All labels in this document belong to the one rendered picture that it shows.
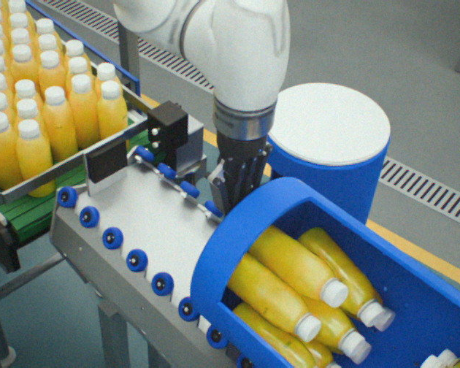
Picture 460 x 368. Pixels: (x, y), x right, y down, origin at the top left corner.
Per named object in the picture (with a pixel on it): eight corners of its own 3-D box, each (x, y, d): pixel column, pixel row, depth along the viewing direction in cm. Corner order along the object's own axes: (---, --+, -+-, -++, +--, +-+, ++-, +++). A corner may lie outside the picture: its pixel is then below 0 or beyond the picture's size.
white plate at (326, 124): (341, 70, 167) (340, 74, 168) (241, 101, 157) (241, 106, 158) (417, 139, 151) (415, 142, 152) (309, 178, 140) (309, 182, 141)
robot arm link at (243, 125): (199, 89, 96) (198, 123, 100) (245, 121, 92) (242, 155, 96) (245, 65, 101) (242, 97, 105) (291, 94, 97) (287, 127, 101)
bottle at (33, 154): (28, 201, 150) (16, 144, 139) (21, 182, 155) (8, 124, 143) (60, 193, 153) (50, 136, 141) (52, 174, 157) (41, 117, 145)
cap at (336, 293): (328, 305, 109) (336, 312, 108) (319, 296, 106) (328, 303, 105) (342, 285, 110) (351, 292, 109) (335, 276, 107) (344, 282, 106)
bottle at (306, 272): (256, 262, 120) (326, 315, 110) (240, 247, 115) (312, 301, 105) (280, 232, 121) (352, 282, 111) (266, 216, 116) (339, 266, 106)
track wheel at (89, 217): (96, 222, 137) (104, 222, 139) (90, 201, 139) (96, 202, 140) (81, 231, 139) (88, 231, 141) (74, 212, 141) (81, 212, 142)
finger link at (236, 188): (247, 161, 103) (240, 165, 103) (241, 212, 111) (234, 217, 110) (229, 147, 105) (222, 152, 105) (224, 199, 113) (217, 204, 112)
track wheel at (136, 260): (142, 272, 130) (149, 272, 132) (142, 248, 131) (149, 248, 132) (123, 271, 133) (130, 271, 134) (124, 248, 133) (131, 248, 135)
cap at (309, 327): (315, 311, 109) (325, 318, 108) (308, 329, 111) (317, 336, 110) (301, 320, 106) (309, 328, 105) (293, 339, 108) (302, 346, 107)
